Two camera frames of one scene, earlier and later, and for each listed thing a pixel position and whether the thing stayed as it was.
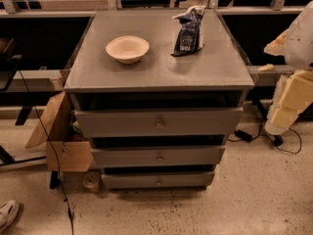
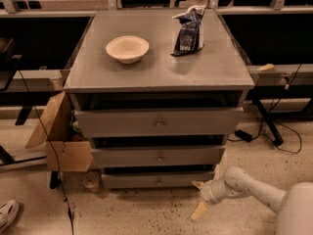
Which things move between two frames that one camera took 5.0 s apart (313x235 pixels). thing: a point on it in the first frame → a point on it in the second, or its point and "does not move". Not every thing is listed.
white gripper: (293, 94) → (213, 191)
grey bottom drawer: (157, 180) does not move
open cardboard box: (66, 151) does not move
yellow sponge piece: (266, 68) does not move
